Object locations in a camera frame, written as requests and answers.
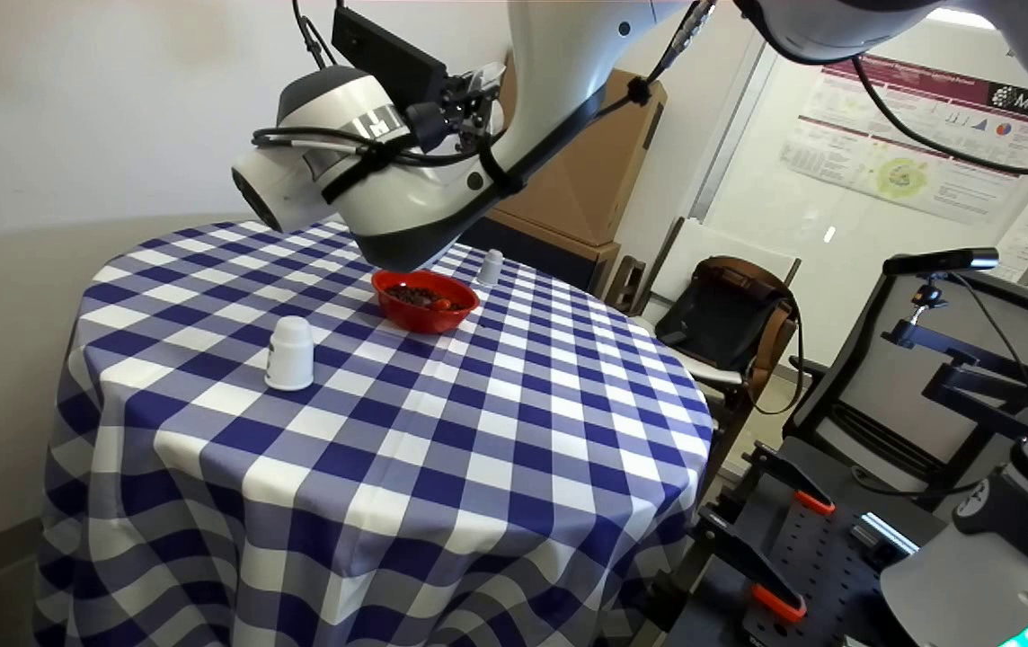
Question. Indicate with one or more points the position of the red plastic bowl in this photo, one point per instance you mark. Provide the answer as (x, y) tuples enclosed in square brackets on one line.
[(426, 321)]

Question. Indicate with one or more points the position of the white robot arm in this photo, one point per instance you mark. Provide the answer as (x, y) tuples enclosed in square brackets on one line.
[(343, 146)]

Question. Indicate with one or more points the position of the blue white checkered tablecloth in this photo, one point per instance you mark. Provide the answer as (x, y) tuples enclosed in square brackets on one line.
[(507, 484)]

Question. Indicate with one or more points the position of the large cardboard sheet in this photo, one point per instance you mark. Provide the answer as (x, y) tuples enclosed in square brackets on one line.
[(579, 196)]

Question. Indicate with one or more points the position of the small clear plastic cup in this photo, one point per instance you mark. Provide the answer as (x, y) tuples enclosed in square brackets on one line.
[(492, 272)]

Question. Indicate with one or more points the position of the white upside-down paper cup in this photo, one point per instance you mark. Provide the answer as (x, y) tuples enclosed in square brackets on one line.
[(289, 364)]

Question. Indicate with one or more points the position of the black metal stand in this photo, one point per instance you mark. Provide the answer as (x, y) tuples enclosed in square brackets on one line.
[(931, 383)]

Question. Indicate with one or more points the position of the brown black chair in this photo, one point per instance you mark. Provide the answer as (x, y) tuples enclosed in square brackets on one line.
[(731, 318)]

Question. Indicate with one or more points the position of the wall poster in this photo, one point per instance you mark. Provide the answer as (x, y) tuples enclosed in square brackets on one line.
[(918, 138)]

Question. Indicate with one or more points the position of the coffee beans in bowl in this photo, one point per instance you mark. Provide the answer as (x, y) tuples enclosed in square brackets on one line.
[(420, 296)]

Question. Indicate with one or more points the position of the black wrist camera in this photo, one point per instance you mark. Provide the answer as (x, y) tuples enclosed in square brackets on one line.
[(420, 85)]

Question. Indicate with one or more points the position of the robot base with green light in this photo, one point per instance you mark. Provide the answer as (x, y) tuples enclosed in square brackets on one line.
[(970, 586)]

